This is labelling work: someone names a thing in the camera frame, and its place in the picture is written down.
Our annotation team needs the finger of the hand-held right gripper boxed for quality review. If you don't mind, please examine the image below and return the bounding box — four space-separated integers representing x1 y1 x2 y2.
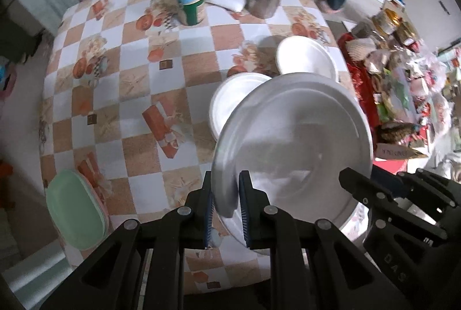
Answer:
339 168 449 244
396 168 461 212

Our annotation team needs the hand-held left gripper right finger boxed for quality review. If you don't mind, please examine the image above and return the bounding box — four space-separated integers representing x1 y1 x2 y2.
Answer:
238 170 415 310

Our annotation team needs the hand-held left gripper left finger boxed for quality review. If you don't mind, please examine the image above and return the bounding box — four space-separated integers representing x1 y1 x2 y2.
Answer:
39 170 217 310

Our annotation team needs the white bowl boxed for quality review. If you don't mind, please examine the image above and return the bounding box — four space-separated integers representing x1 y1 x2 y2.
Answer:
211 73 373 248
209 73 273 142
275 35 340 82

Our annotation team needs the green plate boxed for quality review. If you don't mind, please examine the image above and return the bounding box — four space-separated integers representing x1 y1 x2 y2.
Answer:
45 169 107 252

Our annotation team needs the pile of packaged goods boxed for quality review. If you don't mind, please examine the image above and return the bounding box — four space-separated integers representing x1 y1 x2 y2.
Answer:
339 8 461 185

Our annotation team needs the checkered tablecloth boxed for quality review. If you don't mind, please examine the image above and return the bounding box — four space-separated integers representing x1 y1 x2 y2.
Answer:
39 0 370 294

